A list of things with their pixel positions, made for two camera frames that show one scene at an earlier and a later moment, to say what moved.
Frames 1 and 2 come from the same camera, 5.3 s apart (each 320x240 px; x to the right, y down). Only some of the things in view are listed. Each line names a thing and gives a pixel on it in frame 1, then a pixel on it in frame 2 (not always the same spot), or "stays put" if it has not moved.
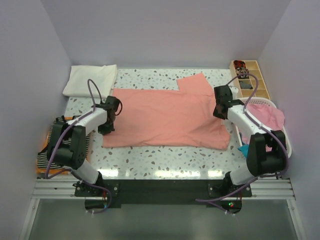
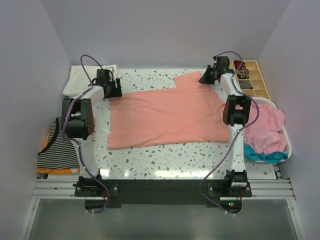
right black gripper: x=215 y=114 -> x=204 y=79
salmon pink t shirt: x=182 y=118 stays put
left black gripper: x=105 y=131 -> x=117 y=92
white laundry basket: x=253 y=100 stays put
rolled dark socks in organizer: x=240 y=68 stays put
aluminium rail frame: x=45 y=188 stays put
